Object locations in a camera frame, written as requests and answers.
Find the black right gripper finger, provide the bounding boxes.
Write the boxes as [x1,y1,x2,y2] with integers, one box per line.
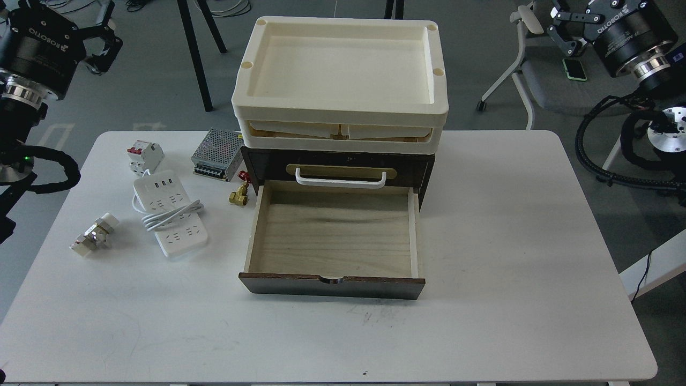
[550,1,601,25]
[547,23,592,58]

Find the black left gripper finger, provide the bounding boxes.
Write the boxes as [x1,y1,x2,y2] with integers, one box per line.
[80,33,123,75]
[70,1,115,37]

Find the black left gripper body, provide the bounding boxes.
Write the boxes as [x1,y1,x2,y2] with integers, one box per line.
[1,9,86,100]

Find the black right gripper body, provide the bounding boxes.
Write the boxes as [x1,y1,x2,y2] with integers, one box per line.
[585,1,678,78]

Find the white power strip with cable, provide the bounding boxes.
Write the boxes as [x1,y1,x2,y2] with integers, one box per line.
[133,170,208,258]

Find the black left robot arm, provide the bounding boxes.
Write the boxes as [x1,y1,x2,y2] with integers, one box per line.
[1,1,123,240]

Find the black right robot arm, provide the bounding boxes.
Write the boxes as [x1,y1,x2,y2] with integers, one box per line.
[547,1,684,205]

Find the green smartphone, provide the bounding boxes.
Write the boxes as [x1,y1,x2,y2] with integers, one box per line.
[563,58,587,81]

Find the grey office chair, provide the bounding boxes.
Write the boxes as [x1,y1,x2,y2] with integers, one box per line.
[477,1,638,130]

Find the black table legs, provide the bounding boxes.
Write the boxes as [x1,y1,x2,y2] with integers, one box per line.
[176,0,228,113]

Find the white circuit breaker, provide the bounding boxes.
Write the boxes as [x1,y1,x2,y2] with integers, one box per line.
[126,140,164,176]

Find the metal mesh power supply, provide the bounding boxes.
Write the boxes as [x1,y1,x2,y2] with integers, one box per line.
[191,129,243,181]

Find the white metal connector block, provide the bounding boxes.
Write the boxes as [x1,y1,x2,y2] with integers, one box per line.
[70,212,120,257]

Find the cream plastic stacked tray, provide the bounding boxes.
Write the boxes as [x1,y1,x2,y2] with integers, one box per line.
[231,16,449,154]

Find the open wooden drawer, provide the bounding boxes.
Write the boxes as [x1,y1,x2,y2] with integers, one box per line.
[238,181,426,300]

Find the brass valve red handle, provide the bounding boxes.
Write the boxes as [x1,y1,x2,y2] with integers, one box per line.
[228,170,252,207]

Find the white drawer handle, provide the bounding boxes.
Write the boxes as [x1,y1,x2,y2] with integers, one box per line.
[294,167,387,190]

